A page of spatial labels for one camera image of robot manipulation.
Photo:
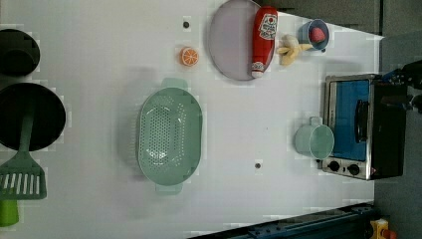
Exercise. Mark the green oval plastic strainer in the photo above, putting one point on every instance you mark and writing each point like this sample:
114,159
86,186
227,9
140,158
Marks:
170,136

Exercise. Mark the orange slice toy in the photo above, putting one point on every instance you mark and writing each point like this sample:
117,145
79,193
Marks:
188,57

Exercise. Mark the round grey plate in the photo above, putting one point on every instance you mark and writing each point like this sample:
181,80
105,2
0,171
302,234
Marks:
230,39

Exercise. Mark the green plastic mug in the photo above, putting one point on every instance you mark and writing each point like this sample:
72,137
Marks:
315,139

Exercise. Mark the red ketchup bottle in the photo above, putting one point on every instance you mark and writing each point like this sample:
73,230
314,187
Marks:
264,34

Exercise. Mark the peeled banana toy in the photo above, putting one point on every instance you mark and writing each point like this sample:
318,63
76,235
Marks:
290,49

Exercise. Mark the pink strawberry toy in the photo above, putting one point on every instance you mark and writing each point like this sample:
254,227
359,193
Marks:
317,35

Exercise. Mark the small blue bowl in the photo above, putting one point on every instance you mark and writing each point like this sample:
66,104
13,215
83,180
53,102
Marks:
304,34

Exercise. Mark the black silver toaster oven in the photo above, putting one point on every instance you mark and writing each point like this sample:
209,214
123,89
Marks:
368,121

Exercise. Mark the black frying pan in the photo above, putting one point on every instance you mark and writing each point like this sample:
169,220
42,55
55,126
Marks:
49,115

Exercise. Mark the green slotted spatula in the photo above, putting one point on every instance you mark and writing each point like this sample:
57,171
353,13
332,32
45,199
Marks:
22,178

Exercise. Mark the black pot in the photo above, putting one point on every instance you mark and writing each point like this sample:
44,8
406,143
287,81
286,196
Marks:
19,53

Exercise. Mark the lime green cup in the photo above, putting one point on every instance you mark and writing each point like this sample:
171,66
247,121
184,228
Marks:
9,214

